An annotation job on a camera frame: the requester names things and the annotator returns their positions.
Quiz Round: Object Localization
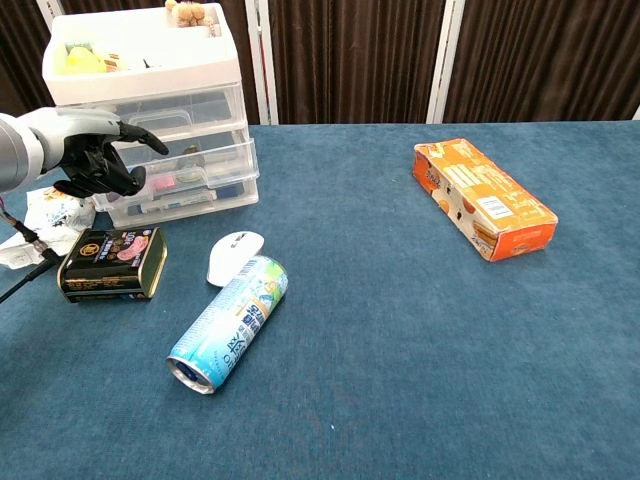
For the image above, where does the small orange white packet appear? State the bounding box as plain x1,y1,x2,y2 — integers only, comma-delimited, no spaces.
102,49,129,73

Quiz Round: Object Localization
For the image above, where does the white blue marker pen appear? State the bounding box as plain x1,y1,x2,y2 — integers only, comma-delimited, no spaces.
127,183,239,215

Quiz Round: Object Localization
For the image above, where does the clear drawer with marker pen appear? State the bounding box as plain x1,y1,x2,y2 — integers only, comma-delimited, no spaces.
107,179,260,230

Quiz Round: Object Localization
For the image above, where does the black rectangular food tin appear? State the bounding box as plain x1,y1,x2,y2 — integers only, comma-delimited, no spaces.
57,227,169,304

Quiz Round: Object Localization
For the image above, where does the white partition frame post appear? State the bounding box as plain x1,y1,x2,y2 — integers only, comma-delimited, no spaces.
425,0,467,125
244,0,280,126
37,0,64,24

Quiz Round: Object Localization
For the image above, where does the blue velvet tablecloth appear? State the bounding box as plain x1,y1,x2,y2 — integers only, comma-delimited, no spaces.
0,119,640,480

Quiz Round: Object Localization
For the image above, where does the brown plush bear toy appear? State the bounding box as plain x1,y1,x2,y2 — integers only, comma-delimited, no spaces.
164,0,217,27

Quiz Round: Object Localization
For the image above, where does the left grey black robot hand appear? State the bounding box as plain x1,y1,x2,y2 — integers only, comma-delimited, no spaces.
29,107,170,199

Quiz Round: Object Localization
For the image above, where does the clear drawer with white object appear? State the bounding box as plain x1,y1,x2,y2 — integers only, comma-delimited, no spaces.
54,83,250,146

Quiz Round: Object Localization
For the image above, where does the white plastic drawer organizer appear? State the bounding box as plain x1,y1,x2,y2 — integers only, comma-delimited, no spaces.
41,2,260,231

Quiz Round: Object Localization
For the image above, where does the white crumpled snack bag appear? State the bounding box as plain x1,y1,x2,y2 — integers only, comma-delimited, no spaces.
0,187,96,271

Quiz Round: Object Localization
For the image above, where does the orange cardboard snack box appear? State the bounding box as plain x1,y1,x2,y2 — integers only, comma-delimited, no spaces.
412,138,559,263

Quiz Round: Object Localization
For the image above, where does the white computer mouse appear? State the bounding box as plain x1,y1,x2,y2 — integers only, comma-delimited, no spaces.
206,230,266,288

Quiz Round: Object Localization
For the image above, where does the yellow round toy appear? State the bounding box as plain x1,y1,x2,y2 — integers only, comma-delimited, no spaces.
64,45,107,75

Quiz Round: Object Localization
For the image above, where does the dark brown curtain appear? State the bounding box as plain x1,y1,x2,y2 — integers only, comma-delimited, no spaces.
0,0,640,146

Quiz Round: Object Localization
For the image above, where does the blue white beverage can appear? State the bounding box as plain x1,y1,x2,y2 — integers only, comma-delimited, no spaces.
165,254,290,396

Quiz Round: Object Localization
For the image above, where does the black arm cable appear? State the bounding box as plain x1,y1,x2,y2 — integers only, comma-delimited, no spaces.
0,199,64,304

